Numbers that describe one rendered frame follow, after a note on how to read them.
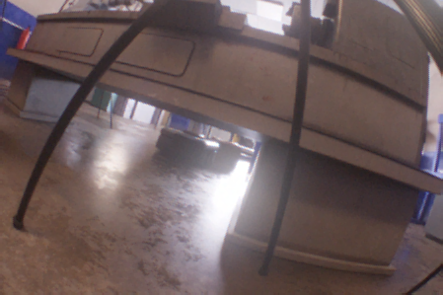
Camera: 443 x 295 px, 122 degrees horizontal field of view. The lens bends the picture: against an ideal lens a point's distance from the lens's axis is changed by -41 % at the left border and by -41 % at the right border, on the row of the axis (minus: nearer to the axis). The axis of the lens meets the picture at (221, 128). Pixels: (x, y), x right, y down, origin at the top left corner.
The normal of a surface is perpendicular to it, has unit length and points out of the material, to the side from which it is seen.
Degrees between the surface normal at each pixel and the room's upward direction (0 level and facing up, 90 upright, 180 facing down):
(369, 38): 90
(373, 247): 90
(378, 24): 90
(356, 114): 90
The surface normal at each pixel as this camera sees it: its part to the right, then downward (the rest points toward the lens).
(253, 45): -0.16, -0.09
